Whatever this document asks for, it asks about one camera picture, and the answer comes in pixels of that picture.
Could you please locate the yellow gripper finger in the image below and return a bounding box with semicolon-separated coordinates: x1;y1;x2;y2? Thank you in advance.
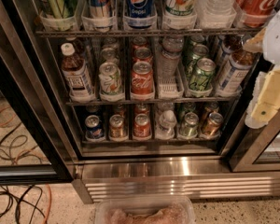
243;28;266;53
251;66;280;123

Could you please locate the white 7up can front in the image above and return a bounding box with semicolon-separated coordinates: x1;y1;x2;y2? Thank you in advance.
99;62;122;95

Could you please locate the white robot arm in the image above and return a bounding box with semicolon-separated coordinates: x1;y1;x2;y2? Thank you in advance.
244;10;280;129

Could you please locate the coca-cola can top shelf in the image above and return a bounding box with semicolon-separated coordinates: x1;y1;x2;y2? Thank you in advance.
234;0;278;28

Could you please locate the green ginger ale can front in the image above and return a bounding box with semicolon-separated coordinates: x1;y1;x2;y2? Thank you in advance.
189;58;216;91

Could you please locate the orange can bottom shelf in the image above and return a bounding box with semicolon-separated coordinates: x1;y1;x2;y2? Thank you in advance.
201;112;223;135

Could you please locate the clear water bottle middle shelf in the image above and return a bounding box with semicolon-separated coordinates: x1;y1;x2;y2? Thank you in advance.
158;36;184;77

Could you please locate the green can bottom shelf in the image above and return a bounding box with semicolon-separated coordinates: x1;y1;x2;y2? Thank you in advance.
179;112;199;137

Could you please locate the green can shelf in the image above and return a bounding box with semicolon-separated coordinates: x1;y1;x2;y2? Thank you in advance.
179;112;199;137
36;0;78;20

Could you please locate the water bottle bottom shelf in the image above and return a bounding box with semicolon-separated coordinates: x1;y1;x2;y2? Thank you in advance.
156;110;177;140

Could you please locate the pepsi can top shelf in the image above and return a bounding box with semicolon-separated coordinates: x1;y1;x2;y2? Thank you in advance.
126;0;153;28

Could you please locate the red coca-cola can front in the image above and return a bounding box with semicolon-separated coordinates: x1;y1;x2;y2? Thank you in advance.
132;62;153;95

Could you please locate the stainless steel fridge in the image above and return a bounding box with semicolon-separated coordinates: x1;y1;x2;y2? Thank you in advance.
0;0;280;203

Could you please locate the red can bottom shelf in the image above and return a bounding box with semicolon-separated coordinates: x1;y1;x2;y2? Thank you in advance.
133;114;150;138

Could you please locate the brown can bottom shelf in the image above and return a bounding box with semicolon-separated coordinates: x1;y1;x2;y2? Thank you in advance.
109;115;127;138

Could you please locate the red bull can top shelf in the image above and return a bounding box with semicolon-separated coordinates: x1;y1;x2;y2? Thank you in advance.
89;0;112;19

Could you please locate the blue pepsi can bottom shelf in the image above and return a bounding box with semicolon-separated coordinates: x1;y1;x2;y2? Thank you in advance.
85;115;105;139

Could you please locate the green can top shelf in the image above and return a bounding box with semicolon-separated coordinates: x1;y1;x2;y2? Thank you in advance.
36;0;78;20

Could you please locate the right iced tea bottle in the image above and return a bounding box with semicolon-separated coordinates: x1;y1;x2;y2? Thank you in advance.
217;49;255;92

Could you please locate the iced tea bottle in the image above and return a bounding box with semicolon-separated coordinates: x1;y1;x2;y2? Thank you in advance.
217;49;255;92
61;43;92;97

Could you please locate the left iced tea bottle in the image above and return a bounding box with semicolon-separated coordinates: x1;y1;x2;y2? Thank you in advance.
61;43;92;97

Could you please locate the clear plastic food container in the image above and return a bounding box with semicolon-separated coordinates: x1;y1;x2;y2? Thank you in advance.
94;195;196;224

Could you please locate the black cable on floor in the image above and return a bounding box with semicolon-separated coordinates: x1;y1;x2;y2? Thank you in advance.
0;98;47;224

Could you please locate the orange cable on floor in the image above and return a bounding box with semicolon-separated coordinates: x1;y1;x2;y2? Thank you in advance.
0;105;52;224

